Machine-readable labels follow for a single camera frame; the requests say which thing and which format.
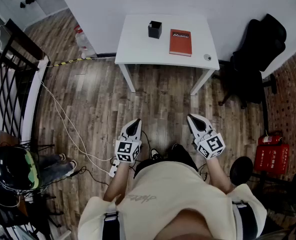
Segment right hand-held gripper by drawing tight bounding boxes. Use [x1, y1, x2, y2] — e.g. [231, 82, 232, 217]
[186, 113, 226, 161]

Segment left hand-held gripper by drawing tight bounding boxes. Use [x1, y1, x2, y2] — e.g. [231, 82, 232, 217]
[114, 118, 143, 164]

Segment black pen holder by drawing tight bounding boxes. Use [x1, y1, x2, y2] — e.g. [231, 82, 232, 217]
[148, 20, 162, 40]

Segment person's left forearm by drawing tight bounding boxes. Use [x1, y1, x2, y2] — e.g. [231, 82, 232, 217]
[103, 160, 136, 205]

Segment person's right forearm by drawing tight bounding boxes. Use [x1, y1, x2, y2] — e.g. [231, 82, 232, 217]
[205, 157, 235, 195]

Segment person's black white shoe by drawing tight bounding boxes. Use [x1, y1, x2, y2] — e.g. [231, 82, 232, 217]
[150, 147, 161, 160]

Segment person's black shorts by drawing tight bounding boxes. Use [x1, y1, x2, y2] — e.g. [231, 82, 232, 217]
[133, 143, 199, 180]

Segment white power strip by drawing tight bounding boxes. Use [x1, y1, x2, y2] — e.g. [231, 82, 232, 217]
[108, 159, 120, 178]

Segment black round stool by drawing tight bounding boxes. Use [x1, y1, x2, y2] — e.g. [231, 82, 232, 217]
[229, 155, 254, 187]

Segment person's cream t-shirt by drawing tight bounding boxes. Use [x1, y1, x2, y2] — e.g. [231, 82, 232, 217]
[77, 160, 267, 240]

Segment red fire extinguisher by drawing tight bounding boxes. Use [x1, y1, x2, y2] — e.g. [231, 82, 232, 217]
[257, 130, 283, 147]

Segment red fire extinguisher box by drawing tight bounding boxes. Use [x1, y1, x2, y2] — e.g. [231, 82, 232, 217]
[253, 144, 290, 175]

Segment white table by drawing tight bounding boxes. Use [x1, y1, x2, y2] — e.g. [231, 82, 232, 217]
[114, 14, 220, 97]

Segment orange hardcover book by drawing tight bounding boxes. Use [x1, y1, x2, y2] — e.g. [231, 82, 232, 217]
[169, 28, 192, 57]

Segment black office chair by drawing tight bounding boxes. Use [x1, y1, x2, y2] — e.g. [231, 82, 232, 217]
[217, 13, 287, 110]

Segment clear plastic water bottle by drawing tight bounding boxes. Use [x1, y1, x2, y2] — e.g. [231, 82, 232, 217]
[74, 24, 96, 59]

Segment black metal railing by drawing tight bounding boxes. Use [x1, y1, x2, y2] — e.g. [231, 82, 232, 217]
[0, 18, 50, 145]

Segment black floor cable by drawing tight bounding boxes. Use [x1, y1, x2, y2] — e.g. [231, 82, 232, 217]
[70, 165, 113, 188]

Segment long white cable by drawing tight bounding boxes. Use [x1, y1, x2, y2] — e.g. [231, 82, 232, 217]
[39, 77, 115, 163]

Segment yellow black striped cable cover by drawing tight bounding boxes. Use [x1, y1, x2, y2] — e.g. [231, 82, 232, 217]
[46, 57, 98, 68]

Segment black harness strap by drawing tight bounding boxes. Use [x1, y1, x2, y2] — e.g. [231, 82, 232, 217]
[102, 210, 120, 240]
[231, 200, 259, 240]

